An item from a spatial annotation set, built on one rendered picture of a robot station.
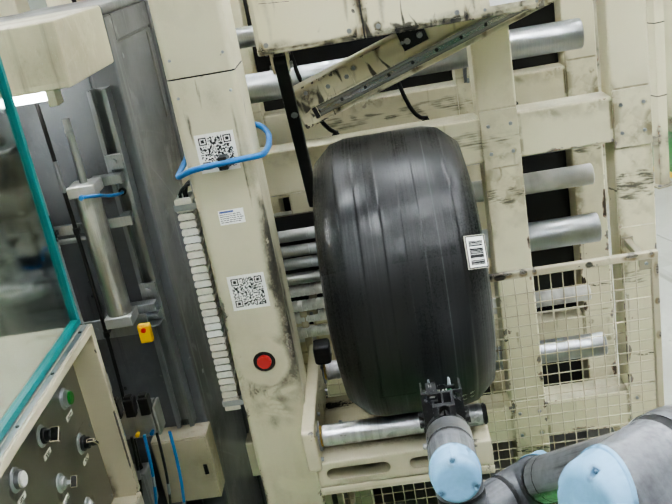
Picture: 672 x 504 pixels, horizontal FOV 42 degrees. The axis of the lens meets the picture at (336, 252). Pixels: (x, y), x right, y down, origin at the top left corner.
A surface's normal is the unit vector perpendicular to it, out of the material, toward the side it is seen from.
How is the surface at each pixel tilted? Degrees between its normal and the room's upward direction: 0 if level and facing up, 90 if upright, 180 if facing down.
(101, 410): 90
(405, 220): 51
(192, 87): 90
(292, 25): 90
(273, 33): 90
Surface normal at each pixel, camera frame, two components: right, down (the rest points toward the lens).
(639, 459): 0.07, -0.75
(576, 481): -0.88, 0.22
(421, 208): -0.13, -0.37
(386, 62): -0.01, 0.35
